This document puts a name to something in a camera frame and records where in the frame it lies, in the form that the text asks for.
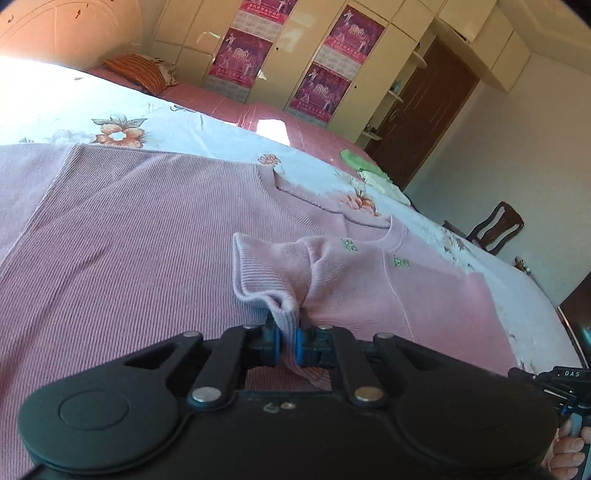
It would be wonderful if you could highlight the pink knit sweater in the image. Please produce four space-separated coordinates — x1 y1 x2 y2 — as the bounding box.
1 143 516 479

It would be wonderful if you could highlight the dark brown door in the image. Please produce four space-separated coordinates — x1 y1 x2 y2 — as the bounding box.
366 39 479 189

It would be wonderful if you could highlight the dark wooden chair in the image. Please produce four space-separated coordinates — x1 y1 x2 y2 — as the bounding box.
443 201 525 256

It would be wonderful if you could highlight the green folded cloth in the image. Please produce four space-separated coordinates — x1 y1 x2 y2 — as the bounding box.
339 149 388 179

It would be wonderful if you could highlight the white floral bed sheet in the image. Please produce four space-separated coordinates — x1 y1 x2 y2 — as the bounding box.
1 56 582 372

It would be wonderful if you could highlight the purple poster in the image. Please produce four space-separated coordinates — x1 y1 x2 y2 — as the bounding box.
231 0 297 43
314 5 385 81
286 63 351 128
204 28 273 103

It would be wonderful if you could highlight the cream wardrobe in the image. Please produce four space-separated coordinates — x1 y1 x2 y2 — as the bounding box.
149 1 530 141

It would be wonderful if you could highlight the pink checked bed cover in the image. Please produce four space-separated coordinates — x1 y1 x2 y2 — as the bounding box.
86 68 373 173

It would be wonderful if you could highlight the upper right purple poster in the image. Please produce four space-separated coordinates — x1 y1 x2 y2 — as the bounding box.
314 5 385 81

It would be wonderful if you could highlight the lower left purple poster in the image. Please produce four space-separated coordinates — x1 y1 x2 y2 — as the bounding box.
204 28 273 103

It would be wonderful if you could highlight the lower right purple poster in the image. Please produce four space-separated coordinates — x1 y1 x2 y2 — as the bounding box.
286 63 351 128

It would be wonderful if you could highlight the white folded cloth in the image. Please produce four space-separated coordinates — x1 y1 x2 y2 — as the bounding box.
360 170 412 207

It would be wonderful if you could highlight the right hand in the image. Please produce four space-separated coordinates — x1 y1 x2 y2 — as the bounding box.
542 420 590 480

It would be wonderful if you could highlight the upper left purple poster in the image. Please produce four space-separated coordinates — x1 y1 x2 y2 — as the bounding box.
231 0 297 43

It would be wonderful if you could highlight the orange striped pillow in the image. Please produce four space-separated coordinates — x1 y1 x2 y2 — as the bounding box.
103 54 178 96

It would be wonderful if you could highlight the cream wooden headboard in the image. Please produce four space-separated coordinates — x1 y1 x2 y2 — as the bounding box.
1 0 142 69

